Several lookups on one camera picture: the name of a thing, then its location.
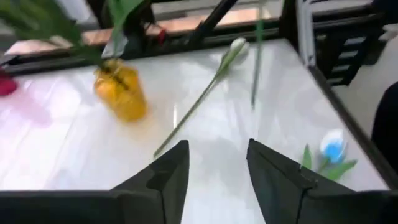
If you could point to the white artificial tulip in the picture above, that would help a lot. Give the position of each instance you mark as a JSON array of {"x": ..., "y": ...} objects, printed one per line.
[
  {"x": 334, "y": 149},
  {"x": 239, "y": 46},
  {"x": 257, "y": 56}
]

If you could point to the black diagonal brace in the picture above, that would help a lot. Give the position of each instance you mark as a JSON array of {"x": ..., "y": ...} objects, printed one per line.
[{"x": 211, "y": 21}]

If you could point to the light wooden base board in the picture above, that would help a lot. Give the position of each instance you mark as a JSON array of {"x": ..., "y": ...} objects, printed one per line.
[{"x": 186, "y": 24}]

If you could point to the red glass vase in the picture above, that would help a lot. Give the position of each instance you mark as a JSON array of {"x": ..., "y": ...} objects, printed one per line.
[{"x": 6, "y": 84}]

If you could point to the silver aluminium profile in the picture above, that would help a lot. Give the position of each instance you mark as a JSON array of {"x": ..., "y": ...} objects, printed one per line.
[{"x": 306, "y": 31}]

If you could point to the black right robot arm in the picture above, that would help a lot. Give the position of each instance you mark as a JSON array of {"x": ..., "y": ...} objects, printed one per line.
[{"x": 136, "y": 34}]

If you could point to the yellow glass vase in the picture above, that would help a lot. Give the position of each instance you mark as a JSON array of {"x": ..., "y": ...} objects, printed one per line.
[{"x": 121, "y": 90}]

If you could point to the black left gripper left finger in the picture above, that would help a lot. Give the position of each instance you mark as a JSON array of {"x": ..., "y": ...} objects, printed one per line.
[{"x": 93, "y": 208}]

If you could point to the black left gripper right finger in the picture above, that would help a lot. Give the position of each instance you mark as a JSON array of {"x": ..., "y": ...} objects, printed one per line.
[{"x": 311, "y": 205}]

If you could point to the black beam with hazard stripes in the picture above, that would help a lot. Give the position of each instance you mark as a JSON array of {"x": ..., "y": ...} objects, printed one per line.
[{"x": 348, "y": 53}]

